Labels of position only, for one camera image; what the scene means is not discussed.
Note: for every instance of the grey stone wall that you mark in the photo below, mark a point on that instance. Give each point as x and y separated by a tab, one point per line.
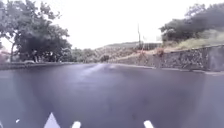
186	59

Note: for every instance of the grassy slope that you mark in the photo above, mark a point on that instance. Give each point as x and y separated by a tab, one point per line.
200	41

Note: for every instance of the pale concrete kerb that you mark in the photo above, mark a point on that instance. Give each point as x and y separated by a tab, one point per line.
173	69

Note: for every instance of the row of bushes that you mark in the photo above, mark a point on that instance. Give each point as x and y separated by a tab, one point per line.
88	55

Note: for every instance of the robot's own part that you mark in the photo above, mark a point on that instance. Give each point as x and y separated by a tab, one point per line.
76	125
148	124

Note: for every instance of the red bush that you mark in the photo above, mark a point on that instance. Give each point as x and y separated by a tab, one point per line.
160	52

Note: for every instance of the pole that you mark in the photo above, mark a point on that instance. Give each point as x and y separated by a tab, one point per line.
139	36

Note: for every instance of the trees on slope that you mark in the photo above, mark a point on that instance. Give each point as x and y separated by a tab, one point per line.
196	21

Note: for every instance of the wooded hill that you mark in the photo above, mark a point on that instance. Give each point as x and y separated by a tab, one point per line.
121	44

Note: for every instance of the dark asphalt road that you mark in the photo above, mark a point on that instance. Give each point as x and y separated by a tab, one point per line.
110	96

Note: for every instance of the group of dark trees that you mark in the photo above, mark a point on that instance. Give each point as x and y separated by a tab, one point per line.
36	36

